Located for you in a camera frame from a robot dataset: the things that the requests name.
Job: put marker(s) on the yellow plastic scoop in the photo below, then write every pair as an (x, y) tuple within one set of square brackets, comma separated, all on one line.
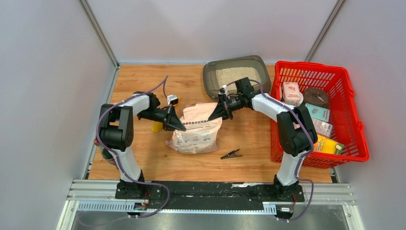
[(157, 126)]

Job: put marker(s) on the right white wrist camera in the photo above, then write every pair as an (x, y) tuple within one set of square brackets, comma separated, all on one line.
[(223, 92)]

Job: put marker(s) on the cola bottle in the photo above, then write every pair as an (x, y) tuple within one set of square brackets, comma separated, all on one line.
[(105, 153)]

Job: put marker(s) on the grey litter box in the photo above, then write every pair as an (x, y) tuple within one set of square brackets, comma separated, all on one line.
[(221, 72)]

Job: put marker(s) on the brown round tin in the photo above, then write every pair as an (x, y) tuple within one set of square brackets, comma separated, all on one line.
[(316, 97)]

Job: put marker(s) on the pink white carton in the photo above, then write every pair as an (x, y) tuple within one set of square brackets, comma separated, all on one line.
[(291, 94)]

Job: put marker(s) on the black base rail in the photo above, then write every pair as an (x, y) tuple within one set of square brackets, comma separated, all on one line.
[(205, 195)]

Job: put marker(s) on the pink cat litter bag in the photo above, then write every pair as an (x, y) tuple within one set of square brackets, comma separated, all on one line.
[(201, 134)]

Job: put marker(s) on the black bag clip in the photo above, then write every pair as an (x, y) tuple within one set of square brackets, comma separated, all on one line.
[(232, 154)]

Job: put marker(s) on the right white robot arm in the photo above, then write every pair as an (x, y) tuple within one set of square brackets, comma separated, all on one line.
[(296, 131)]

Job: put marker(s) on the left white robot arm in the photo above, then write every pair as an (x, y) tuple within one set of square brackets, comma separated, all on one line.
[(115, 133)]

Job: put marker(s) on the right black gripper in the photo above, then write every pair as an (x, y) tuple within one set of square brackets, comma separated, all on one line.
[(223, 109)]

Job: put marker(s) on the red plastic basket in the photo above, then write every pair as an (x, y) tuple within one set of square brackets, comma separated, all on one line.
[(347, 127)]

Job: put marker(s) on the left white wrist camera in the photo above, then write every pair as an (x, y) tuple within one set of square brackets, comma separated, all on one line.
[(172, 100)]

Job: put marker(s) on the teal box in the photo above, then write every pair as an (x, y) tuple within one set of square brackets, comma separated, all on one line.
[(319, 113)]

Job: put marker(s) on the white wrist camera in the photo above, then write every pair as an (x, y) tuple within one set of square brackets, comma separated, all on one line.
[(223, 92), (172, 100)]

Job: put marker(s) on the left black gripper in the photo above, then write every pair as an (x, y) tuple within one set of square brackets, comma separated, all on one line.
[(170, 120)]

